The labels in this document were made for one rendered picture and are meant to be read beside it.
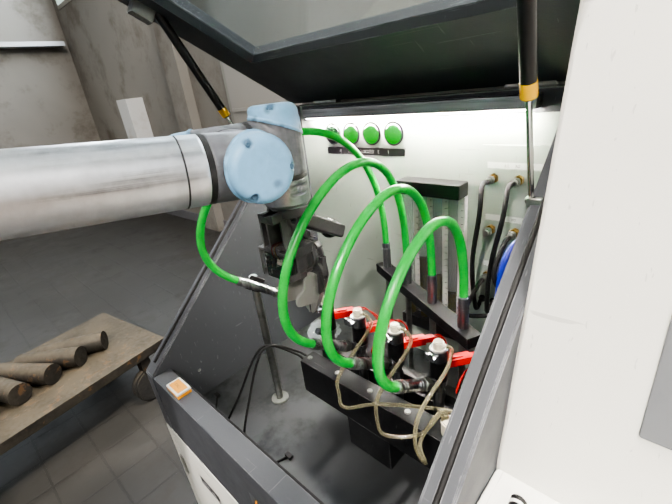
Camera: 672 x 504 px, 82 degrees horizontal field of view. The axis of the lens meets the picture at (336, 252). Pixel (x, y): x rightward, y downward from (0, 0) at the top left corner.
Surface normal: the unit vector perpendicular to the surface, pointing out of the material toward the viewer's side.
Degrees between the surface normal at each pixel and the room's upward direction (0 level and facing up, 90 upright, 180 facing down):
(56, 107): 90
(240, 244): 90
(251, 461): 0
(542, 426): 76
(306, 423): 0
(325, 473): 0
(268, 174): 90
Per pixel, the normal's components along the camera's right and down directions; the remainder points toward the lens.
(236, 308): 0.73, 0.20
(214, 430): -0.11, -0.91
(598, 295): -0.68, 0.14
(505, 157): -0.68, 0.36
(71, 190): 0.54, 0.19
